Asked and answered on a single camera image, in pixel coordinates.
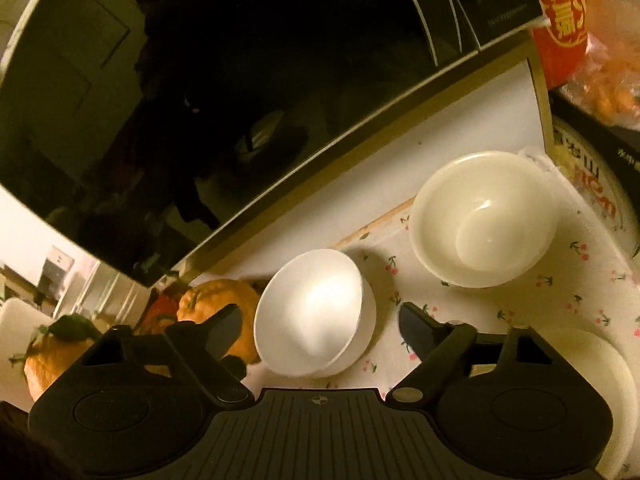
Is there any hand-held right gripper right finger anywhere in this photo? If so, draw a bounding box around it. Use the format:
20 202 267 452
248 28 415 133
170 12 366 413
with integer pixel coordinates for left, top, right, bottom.
385 302 556 405

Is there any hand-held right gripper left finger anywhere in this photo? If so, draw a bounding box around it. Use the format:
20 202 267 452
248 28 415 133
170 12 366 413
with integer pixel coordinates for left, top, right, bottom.
80 304 256 406

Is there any cream bowl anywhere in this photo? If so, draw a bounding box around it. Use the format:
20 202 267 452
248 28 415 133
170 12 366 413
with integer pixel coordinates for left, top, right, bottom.
409 151 559 289
412 152 558 281

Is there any white bowl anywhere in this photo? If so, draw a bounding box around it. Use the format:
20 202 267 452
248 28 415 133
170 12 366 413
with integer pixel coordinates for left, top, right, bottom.
253 248 377 379

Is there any orange citrus fruit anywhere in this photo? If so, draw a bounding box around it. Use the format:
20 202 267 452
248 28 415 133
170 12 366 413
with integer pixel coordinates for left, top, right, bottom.
176 279 263 381

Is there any cherry print tablecloth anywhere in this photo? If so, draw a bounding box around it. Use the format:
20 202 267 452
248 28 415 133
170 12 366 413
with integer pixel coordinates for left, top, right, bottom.
340 145 640 396

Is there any large orange citrus with leaves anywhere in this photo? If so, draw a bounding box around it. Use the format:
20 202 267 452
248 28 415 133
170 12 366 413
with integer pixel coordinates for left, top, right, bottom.
10 315 101 401

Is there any white board with wooden trim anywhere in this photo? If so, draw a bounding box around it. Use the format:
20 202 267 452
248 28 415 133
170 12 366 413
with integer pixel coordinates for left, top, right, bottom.
177 55 551 286

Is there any instant noodle cup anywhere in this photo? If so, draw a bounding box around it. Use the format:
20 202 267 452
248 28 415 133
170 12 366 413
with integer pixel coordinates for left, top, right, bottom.
550 117 640 261

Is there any black microwave oven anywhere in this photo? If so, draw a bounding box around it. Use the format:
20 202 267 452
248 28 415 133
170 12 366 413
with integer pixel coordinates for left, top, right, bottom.
0 0 546 288

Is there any clear bag of snacks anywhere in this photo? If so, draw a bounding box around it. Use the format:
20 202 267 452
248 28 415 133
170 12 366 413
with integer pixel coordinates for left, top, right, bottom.
567 0 640 128

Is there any red printed box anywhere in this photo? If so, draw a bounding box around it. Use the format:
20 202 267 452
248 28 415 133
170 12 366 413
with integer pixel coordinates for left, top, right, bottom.
522 0 606 92

